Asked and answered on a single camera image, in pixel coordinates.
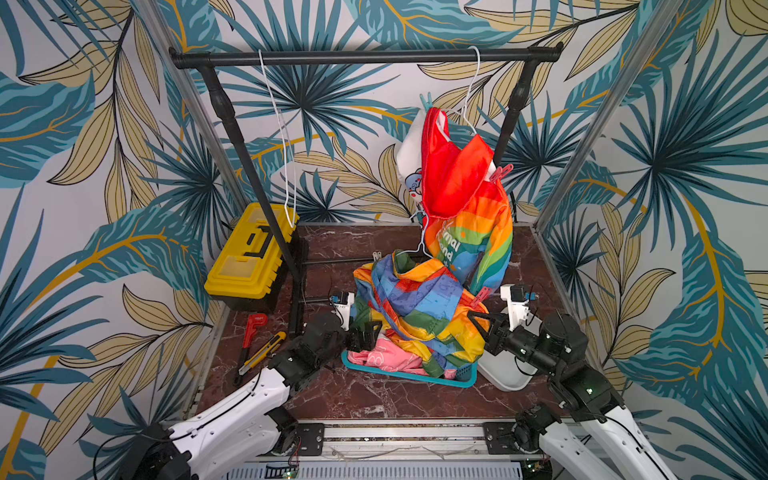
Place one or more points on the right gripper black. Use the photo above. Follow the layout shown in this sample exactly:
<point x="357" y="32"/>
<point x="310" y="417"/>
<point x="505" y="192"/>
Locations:
<point x="496" y="335"/>

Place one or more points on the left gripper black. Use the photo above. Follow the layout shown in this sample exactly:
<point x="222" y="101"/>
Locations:
<point x="359" y="345"/>

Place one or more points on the pink bear-print jacket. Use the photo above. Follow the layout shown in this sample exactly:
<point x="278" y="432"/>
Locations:
<point x="395" y="355"/>

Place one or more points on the pink clothespin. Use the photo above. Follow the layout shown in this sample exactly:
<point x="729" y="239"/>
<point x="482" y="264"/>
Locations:
<point x="480" y="297"/>
<point x="500" y="173"/>

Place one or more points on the rainbow striped jacket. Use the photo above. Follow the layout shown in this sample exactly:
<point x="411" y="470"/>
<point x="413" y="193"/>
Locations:
<point x="422" y="302"/>

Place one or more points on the white wire hanger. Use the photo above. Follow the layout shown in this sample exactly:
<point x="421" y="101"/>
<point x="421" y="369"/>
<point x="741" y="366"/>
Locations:
<point x="290" y="190"/>
<point x="462" y="110"/>

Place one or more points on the light blue wire hanger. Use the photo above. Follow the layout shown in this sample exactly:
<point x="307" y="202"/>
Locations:
<point x="420" y="253"/>

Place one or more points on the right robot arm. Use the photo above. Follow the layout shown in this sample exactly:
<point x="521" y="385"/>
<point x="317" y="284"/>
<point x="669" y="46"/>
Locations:
<point x="558" y="351"/>

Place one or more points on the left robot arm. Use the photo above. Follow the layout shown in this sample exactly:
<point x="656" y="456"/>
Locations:
<point x="251" y="421"/>

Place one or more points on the white plastic tray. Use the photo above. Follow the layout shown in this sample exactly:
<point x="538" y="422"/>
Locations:
<point x="505" y="371"/>

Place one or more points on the teal plastic basket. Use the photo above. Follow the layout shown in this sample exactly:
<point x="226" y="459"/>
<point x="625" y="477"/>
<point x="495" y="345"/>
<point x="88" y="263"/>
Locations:
<point x="466" y="376"/>

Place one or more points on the yellow black utility knife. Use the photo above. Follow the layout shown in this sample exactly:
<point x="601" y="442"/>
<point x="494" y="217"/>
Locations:
<point x="249" y="362"/>

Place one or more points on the red pipe wrench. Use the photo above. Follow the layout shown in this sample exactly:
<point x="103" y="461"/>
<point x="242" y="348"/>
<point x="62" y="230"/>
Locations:
<point x="254" y="323"/>

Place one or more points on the yellow black toolbox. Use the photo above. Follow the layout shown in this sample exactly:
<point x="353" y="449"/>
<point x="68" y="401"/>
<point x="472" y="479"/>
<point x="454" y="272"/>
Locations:
<point x="250" y="271"/>

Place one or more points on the rainbow jacket red hood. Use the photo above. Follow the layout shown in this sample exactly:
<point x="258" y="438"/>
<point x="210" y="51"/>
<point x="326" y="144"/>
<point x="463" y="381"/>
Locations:
<point x="470" y="219"/>

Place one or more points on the teal clothespin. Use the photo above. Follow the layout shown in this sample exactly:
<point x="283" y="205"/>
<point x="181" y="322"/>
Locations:
<point x="426" y="101"/>

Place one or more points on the black clothes rack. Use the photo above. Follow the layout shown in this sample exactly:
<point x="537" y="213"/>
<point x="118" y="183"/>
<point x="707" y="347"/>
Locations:
<point x="206" y="64"/>

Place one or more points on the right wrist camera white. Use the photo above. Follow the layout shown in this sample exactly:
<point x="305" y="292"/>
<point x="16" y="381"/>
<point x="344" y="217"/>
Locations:
<point x="518" y="298"/>

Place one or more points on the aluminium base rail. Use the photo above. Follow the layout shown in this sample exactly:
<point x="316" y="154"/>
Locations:
<point x="454" y="448"/>

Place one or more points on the right aluminium frame post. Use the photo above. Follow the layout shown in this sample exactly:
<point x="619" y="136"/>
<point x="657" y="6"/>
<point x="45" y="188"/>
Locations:
<point x="661" y="18"/>

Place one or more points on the aluminium frame post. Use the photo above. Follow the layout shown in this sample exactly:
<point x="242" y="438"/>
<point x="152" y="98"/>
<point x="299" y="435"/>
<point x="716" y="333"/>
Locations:
<point x="160" y="33"/>
<point x="661" y="18"/>

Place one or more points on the left aluminium frame post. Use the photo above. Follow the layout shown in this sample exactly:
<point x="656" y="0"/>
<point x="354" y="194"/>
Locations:
<point x="160" y="33"/>

